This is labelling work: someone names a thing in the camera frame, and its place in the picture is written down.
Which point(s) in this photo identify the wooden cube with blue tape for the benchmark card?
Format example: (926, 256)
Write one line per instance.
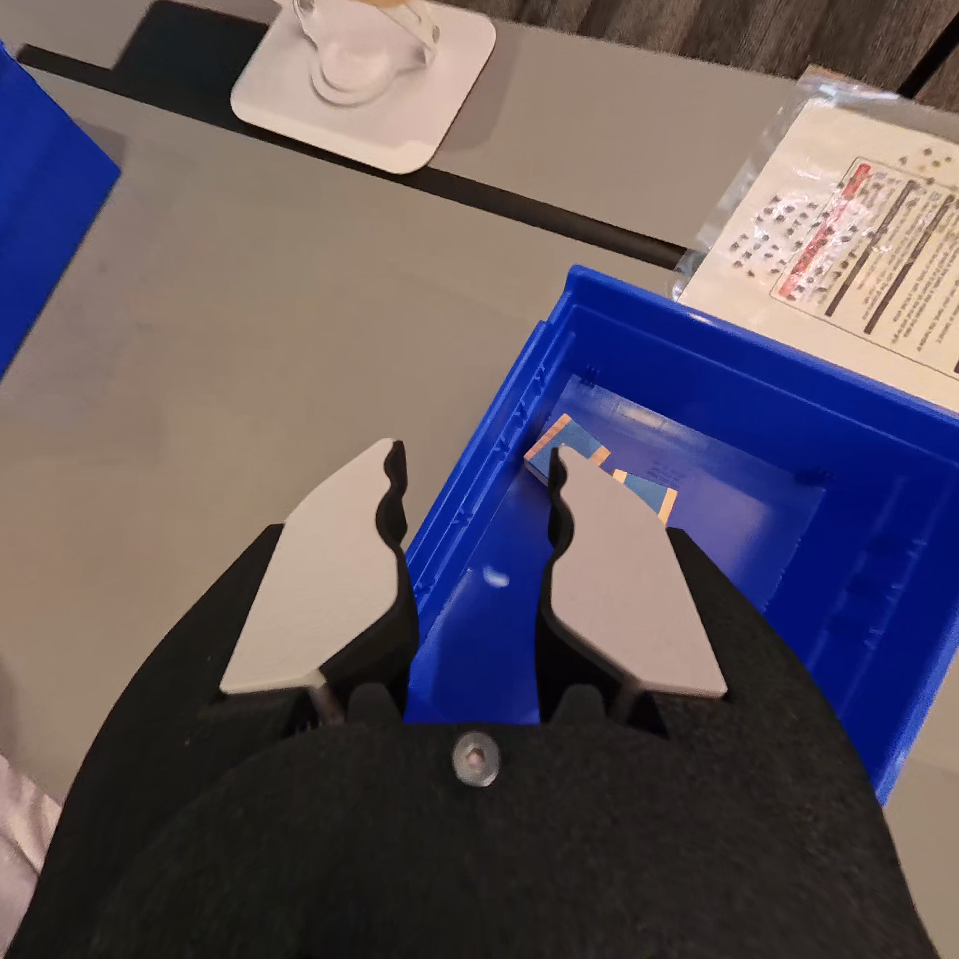
(652, 491)
(547, 453)

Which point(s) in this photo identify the person's pale clothing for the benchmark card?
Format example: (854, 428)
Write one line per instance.
(19, 831)

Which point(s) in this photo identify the blue plastic bin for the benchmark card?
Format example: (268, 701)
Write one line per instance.
(37, 210)
(824, 524)

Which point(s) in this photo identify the plastic bag with printed sheet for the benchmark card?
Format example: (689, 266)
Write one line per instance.
(861, 247)

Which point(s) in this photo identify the white stand base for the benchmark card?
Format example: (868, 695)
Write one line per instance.
(419, 97)

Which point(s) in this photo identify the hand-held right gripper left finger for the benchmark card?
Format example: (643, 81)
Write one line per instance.
(322, 577)

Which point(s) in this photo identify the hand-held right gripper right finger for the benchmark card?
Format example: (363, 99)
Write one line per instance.
(629, 599)

